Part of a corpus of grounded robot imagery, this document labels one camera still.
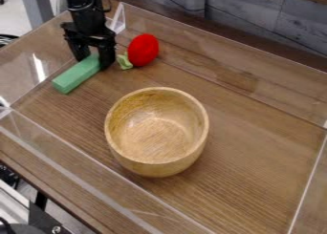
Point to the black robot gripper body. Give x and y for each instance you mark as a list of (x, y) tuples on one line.
[(86, 30)]

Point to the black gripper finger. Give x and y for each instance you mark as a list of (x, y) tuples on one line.
[(106, 56), (78, 49)]

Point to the green rectangular stick block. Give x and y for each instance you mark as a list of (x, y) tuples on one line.
[(68, 80)]

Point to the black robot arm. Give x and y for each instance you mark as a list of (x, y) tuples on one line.
[(85, 4)]

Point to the light wooden bowl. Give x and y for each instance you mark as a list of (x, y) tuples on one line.
[(156, 130)]

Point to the red plush strawberry toy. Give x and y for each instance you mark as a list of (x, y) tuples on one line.
[(141, 52)]

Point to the grey table leg post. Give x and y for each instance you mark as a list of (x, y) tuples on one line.
[(38, 11)]

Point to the clear acrylic tray wall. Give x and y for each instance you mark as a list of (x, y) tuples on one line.
[(257, 182)]

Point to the black clamp with cable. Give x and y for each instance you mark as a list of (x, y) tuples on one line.
[(26, 219)]

